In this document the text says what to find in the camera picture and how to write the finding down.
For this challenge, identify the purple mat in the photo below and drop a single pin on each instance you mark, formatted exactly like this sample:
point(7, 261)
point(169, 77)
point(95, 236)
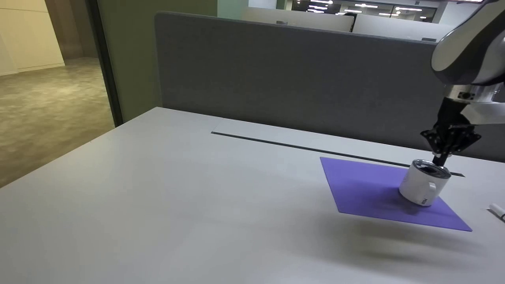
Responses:
point(373, 192)

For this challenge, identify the white object at table edge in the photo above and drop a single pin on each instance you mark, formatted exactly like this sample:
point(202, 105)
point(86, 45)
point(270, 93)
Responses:
point(497, 212)

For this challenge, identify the white cup with lid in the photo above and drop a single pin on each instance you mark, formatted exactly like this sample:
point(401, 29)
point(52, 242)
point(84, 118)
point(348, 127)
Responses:
point(423, 182)

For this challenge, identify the dark door frame post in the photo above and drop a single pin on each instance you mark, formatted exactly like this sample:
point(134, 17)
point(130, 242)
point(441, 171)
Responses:
point(104, 61)

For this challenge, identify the grey desk divider panel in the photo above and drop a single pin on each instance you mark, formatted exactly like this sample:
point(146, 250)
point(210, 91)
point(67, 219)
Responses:
point(363, 88)

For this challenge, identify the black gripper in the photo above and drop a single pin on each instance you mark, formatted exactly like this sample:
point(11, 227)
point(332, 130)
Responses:
point(452, 132)

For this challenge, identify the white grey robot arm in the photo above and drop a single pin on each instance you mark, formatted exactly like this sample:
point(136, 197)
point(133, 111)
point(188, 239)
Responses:
point(471, 61)

